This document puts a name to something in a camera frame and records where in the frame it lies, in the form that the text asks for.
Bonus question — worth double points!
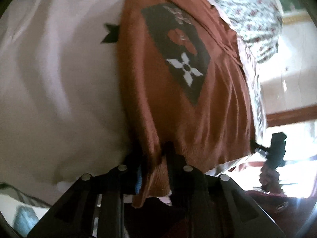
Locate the rust orange knit sweater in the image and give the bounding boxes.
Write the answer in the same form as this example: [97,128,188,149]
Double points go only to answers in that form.
[117,0,255,207]

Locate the person's right hand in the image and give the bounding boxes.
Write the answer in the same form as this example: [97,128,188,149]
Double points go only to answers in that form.
[259,163,284,194]

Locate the brown wooden furniture edge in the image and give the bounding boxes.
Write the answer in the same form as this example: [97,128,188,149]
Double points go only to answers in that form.
[266,105,317,127]

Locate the light blue floral pillow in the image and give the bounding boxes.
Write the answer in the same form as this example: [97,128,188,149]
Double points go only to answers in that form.
[13,205,49,237]

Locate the pink star bed sheet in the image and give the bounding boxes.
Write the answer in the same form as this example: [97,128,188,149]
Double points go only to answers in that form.
[1,0,141,203]

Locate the floral quilt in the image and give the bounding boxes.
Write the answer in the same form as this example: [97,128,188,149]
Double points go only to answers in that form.
[208,0,282,139]

